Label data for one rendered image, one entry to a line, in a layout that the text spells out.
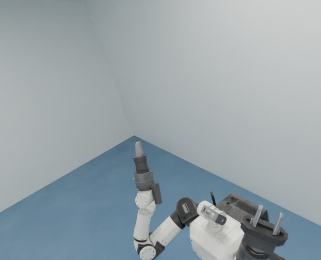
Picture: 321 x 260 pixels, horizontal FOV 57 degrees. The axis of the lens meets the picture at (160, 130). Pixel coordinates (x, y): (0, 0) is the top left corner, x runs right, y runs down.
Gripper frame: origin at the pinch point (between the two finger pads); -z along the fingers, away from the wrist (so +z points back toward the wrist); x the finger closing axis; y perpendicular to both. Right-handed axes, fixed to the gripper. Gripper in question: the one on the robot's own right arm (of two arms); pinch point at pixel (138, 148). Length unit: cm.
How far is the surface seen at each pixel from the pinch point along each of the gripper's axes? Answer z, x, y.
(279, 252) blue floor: 123, -116, -94
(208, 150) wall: 41, -226, -63
